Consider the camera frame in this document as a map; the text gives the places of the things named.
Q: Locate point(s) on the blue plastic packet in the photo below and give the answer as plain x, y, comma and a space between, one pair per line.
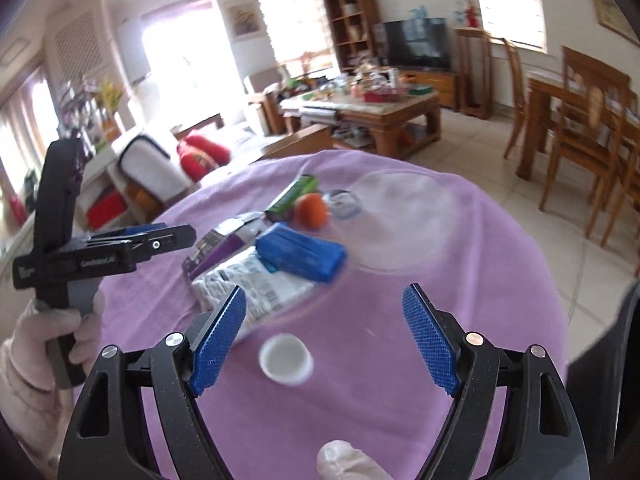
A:
297, 253

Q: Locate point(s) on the red cushion back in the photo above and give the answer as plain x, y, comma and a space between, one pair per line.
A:
219, 153

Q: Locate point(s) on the orange ball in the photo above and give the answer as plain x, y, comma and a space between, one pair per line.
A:
311, 212

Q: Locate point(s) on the white bottle cap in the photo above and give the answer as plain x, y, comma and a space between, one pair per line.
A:
284, 359

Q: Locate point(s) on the tall wooden plant stand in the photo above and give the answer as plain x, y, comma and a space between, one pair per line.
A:
475, 72

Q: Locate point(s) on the red cushion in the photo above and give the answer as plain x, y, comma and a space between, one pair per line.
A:
195, 164
219, 153

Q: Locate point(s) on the left gloved hand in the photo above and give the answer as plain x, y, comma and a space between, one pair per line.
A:
27, 349

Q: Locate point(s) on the wooden sofa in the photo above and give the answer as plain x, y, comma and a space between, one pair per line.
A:
138, 177

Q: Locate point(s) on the green gum pack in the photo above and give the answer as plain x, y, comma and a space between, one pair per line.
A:
281, 208

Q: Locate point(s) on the wooden coffee table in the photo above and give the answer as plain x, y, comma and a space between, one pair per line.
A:
398, 128

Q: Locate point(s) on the framed wall picture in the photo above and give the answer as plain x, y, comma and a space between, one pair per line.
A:
609, 15

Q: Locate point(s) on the wooden bookshelf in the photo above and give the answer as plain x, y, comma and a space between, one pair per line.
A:
352, 23

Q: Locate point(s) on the wooden dining chair near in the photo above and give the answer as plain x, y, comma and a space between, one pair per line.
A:
590, 126

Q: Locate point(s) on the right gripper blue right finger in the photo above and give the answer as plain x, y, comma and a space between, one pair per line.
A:
539, 436

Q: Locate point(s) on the black barcode box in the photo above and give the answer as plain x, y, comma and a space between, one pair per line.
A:
224, 241

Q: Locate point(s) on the black television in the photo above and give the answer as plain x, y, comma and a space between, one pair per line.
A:
419, 42

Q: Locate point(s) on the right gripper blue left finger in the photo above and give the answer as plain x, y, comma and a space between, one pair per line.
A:
108, 437

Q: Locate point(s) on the right gloved hand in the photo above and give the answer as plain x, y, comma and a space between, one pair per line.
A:
339, 460

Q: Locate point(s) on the white crinkled snack bag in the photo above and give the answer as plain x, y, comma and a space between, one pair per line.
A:
268, 292

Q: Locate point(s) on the red cushion front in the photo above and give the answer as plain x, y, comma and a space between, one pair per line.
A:
195, 164

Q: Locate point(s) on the wooden dining chair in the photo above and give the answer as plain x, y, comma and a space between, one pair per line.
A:
518, 93
590, 126

